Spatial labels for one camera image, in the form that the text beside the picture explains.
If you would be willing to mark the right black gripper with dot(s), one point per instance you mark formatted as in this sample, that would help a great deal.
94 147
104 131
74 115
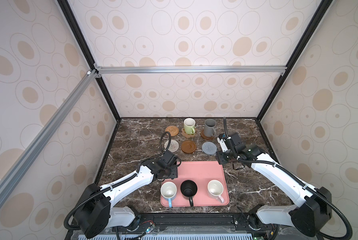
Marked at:
219 157

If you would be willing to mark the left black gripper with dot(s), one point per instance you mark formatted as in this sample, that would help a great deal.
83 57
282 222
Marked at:
175 173

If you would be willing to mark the white grey round coaster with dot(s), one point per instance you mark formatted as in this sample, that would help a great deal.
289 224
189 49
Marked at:
174 146

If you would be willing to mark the small brown wooden coaster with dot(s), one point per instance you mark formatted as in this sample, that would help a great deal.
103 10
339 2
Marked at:
188 147

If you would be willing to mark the light blue woven coaster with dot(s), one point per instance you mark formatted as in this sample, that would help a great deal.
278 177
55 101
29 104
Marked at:
209 148

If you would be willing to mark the black mug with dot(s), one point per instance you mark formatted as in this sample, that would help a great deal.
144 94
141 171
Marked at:
189 189

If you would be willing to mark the woven rattan coaster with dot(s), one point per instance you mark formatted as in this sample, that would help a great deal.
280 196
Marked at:
173 130

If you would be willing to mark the cork paw print coaster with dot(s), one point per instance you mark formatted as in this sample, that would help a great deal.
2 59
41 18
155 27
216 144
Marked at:
187 136

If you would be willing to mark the grey mug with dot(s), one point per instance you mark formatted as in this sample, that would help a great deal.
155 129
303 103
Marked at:
210 128

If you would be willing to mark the pink mug white inside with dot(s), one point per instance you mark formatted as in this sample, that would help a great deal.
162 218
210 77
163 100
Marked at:
215 190

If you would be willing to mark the brown wooden round coaster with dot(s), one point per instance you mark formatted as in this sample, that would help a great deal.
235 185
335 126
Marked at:
205 137

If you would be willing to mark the green mug white inside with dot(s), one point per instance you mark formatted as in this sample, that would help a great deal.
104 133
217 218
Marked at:
189 126

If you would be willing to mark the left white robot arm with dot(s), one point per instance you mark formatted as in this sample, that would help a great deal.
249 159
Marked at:
96 211

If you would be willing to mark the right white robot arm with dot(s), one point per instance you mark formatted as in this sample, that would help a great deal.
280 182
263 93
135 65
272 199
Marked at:
311 208

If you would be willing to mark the blue mug white inside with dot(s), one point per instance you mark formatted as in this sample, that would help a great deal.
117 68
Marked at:
168 191

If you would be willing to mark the pink plastic tray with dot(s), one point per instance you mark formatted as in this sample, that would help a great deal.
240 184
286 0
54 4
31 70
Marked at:
198 184

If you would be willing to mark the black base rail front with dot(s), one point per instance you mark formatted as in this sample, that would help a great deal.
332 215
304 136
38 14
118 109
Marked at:
187 226

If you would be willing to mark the black corner frame post right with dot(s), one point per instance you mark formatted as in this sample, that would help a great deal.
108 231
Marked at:
313 24

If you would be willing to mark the black corner frame post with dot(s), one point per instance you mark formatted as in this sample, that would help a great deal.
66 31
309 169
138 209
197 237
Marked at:
83 45
313 24

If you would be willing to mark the horizontal aluminium rail back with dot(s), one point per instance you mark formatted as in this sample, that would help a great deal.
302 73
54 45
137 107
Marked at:
191 69

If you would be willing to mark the black corner frame post left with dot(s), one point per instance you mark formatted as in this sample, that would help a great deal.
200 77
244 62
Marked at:
83 45

